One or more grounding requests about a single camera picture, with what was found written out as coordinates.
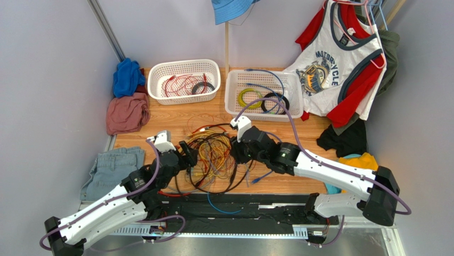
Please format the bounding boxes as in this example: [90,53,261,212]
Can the thin red wire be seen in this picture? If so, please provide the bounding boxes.
[164,73,208,97]

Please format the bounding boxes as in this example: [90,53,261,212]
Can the blue ethernet cable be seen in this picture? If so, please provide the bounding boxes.
[251,131,282,185]
[244,68,286,115]

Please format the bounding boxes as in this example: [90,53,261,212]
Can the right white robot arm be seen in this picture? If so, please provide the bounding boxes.
[230,111,412,226]

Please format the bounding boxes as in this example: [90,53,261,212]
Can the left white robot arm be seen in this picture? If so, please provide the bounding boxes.
[39,138,198,255]

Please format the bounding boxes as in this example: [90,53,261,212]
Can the right white plastic basket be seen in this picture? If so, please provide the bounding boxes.
[224,69,304,122]

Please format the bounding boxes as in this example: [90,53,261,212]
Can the white plastic basket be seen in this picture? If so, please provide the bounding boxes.
[147,59,221,105]
[224,69,304,122]

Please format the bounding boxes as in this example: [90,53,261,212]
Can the pink cloth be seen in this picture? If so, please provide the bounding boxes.
[106,92,150,135]

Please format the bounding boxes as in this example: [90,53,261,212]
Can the left white plastic basket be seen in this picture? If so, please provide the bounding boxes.
[147,59,221,105]

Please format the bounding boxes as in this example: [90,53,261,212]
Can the light blue jeans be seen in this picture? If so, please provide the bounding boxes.
[80,147,145,202]

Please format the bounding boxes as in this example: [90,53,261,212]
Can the teal cloth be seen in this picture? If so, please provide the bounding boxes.
[325,183,342,195]

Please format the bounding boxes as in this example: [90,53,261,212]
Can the blue cloth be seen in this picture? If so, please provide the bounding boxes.
[113,58,145,98]

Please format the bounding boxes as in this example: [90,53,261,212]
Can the black cloth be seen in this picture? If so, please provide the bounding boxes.
[316,119,367,158]

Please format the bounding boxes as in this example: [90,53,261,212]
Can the white motorcycle tank top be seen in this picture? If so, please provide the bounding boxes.
[283,0,387,122]

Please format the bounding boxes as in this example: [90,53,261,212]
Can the yellow cloth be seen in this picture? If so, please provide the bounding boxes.
[338,153,378,171]

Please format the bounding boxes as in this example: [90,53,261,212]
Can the red shirt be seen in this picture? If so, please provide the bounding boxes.
[295,3,387,129]

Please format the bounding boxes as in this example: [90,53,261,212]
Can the blue bucket hat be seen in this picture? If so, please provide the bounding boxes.
[211,0,260,25]

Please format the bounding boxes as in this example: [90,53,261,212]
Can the dark green garment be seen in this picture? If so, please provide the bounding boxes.
[340,11,400,103]

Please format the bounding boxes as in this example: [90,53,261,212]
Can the thick black cable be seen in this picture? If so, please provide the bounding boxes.
[170,123,254,204]

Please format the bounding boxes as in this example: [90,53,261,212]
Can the yellow cable bundle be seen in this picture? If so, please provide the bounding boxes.
[188,129,237,185]

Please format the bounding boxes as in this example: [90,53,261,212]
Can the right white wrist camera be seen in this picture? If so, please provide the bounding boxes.
[230,115,252,142]

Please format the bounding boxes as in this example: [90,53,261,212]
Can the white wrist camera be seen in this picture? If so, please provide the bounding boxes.
[230,115,252,142]
[145,130,176,153]

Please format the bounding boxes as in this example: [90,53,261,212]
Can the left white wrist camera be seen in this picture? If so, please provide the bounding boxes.
[145,130,176,153]

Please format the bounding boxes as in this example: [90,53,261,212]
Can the thin blue wire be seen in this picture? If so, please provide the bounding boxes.
[207,191,242,215]

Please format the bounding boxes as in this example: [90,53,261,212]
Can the yellow coiled cable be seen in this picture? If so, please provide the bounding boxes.
[237,87,264,109]

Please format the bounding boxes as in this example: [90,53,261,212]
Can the black coiled cable right basket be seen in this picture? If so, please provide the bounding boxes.
[261,92,290,115]

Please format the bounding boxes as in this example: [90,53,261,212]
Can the black coiled cable basket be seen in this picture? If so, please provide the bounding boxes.
[261,92,290,115]
[191,81,216,96]

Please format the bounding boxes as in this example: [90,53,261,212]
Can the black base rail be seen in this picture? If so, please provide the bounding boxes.
[76,193,396,246]

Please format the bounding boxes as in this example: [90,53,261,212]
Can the black coiled cable left basket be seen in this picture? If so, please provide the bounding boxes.
[191,81,216,96]

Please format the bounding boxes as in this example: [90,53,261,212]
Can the aluminium frame post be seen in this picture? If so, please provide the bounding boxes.
[87,0,125,62]

